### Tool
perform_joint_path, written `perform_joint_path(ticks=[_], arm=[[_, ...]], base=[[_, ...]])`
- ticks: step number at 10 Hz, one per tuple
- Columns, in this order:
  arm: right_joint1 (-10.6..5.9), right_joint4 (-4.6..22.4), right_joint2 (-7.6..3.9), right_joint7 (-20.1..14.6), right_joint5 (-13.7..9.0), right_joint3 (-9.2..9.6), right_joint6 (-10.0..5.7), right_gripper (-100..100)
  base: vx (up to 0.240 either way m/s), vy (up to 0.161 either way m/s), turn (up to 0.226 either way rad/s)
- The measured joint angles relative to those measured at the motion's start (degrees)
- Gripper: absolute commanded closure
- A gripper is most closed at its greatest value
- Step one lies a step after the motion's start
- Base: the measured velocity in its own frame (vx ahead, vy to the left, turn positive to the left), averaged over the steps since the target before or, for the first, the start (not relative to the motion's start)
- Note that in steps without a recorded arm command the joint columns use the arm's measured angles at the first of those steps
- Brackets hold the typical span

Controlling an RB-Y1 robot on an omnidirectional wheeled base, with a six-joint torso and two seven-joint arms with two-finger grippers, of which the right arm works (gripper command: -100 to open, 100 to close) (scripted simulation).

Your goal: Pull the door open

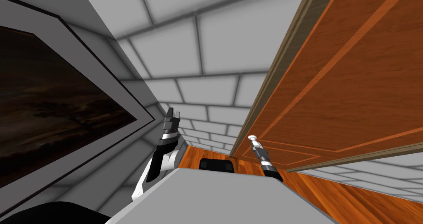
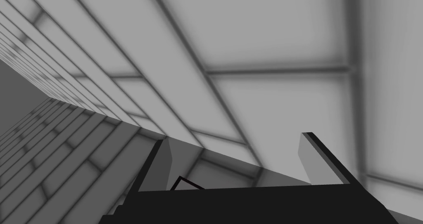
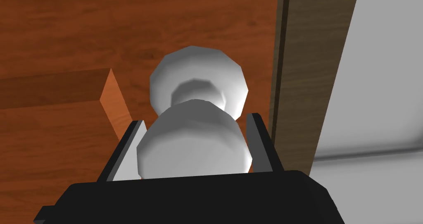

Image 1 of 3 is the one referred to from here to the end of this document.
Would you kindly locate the white door knob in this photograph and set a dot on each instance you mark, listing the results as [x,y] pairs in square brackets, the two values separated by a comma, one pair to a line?
[252,138]

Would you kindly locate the orange wooden door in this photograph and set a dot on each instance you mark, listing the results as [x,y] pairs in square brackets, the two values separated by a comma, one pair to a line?
[347,85]

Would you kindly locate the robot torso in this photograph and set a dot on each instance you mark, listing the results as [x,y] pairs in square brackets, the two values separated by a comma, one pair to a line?
[214,201]

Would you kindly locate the dark picture in grey frame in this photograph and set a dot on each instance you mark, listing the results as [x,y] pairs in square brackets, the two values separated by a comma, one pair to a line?
[49,101]

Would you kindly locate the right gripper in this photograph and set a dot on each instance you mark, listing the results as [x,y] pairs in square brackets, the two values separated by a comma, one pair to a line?
[259,150]

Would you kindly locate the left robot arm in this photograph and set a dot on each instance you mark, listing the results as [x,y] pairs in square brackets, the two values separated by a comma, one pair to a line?
[162,158]

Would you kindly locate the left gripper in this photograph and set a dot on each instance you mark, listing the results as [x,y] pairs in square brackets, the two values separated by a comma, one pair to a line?
[170,127]

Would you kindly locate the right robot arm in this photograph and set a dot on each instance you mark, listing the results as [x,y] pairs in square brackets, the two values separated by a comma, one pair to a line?
[271,172]

